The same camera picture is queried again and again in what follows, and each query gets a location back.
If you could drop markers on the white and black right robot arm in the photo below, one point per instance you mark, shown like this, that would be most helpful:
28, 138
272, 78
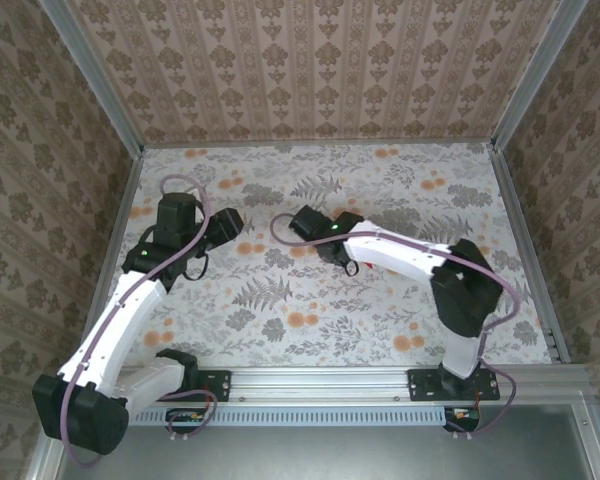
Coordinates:
460, 295

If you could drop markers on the aluminium table side rail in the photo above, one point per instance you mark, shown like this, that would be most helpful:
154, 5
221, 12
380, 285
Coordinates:
115, 225
527, 225

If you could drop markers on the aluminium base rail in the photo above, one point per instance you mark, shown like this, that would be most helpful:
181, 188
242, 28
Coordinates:
320, 382

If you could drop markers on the grey metal panel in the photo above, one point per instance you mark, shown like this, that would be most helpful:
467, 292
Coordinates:
320, 455

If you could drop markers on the aluminium frame post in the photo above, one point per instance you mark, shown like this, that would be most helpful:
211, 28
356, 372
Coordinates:
95, 80
535, 75

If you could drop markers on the floral patterned table cover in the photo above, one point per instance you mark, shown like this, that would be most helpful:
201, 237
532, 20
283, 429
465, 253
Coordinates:
230, 325

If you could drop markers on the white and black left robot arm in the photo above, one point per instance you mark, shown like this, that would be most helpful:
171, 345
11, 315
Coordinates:
120, 325

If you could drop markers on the aluminium table end rail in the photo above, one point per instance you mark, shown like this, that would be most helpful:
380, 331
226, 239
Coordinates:
320, 145

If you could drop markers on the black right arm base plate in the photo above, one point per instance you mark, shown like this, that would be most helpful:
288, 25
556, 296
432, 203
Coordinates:
422, 385

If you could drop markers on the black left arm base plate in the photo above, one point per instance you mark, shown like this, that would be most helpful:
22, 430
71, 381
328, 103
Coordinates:
215, 385

